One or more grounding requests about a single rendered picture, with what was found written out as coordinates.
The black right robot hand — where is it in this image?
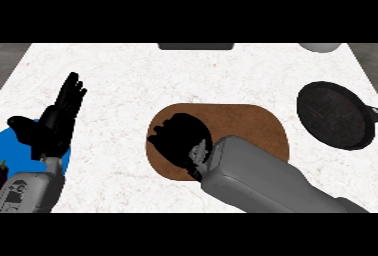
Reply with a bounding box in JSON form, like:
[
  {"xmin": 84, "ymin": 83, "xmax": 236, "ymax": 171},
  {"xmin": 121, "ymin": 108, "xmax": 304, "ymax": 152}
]
[{"xmin": 146, "ymin": 112, "xmax": 214, "ymax": 170}]

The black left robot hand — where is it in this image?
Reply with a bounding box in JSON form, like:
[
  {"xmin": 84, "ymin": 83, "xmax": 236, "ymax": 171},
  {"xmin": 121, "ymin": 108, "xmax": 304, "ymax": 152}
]
[{"xmin": 6, "ymin": 71, "xmax": 89, "ymax": 161}]

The brown wooden cutting board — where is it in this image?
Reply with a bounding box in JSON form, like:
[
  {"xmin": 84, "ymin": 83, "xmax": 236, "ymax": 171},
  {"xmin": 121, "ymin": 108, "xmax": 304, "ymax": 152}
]
[{"xmin": 145, "ymin": 102, "xmax": 291, "ymax": 182}]

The black round pan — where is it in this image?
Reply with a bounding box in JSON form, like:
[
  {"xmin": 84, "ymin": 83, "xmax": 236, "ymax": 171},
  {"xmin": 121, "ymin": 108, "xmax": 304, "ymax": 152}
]
[{"xmin": 295, "ymin": 80, "xmax": 378, "ymax": 151}]

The blue round plate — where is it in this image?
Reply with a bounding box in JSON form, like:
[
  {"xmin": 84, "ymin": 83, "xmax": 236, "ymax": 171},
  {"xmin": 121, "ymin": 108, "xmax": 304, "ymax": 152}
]
[{"xmin": 0, "ymin": 118, "xmax": 72, "ymax": 174}]

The dark grey flat appliance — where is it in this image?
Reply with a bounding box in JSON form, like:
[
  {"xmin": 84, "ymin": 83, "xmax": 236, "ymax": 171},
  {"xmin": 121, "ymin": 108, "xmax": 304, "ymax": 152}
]
[{"xmin": 157, "ymin": 42, "xmax": 235, "ymax": 51}]

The grey round bowl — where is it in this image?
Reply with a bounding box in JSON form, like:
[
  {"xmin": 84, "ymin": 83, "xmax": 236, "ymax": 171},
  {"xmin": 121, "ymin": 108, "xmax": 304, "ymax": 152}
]
[{"xmin": 297, "ymin": 42, "xmax": 343, "ymax": 54}]

